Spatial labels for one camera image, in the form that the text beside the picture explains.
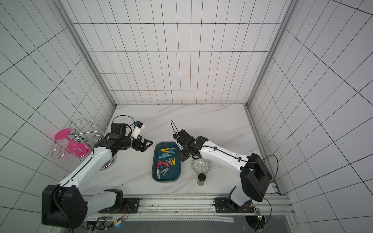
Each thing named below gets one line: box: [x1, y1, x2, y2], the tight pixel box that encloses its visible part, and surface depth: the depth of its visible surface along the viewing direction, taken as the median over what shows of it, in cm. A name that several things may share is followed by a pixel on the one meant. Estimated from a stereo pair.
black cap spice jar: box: [197, 172, 207, 187], surface depth 74 cm
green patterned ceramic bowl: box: [191, 157, 212, 175], surface depth 87 cm
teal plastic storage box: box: [151, 141, 182, 183], surface depth 87 cm
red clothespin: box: [156, 159, 170, 169], surface depth 87 cm
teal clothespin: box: [158, 150, 175, 159], surface depth 92 cm
